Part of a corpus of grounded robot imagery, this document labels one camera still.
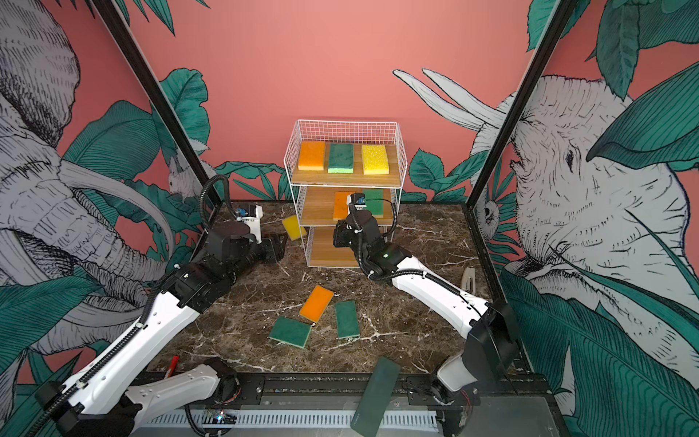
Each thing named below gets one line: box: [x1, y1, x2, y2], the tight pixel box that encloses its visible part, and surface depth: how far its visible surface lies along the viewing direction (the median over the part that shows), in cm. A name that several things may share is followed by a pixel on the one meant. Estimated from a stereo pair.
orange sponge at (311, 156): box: [298, 141, 325, 171], surface depth 74 cm
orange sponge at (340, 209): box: [333, 191, 353, 220], surface depth 85 cm
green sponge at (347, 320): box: [334, 300, 361, 340], surface depth 88 cm
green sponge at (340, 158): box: [327, 142, 355, 174], surface depth 73 cm
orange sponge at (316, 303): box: [299, 284, 335, 324], surface depth 92 cm
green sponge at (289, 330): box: [268, 315, 313, 349], surface depth 86 cm
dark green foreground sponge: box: [350, 356, 402, 437], surface depth 74 cm
